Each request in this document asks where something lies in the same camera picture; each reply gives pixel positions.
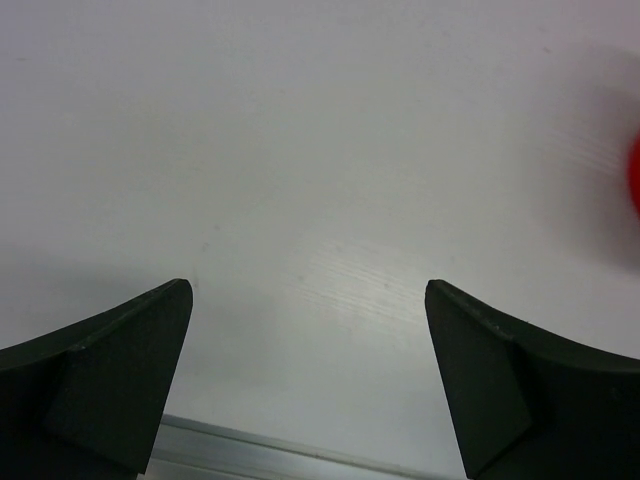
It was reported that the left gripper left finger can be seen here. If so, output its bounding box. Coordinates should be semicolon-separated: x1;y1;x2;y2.
1;279;193;479

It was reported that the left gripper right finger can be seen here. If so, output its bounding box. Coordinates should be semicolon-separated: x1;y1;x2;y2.
425;280;639;479

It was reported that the red mesh plastic bin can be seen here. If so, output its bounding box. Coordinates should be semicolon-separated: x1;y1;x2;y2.
626;134;640;216

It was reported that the aluminium front rail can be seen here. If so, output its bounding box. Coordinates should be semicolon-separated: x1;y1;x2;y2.
138;414;438;479

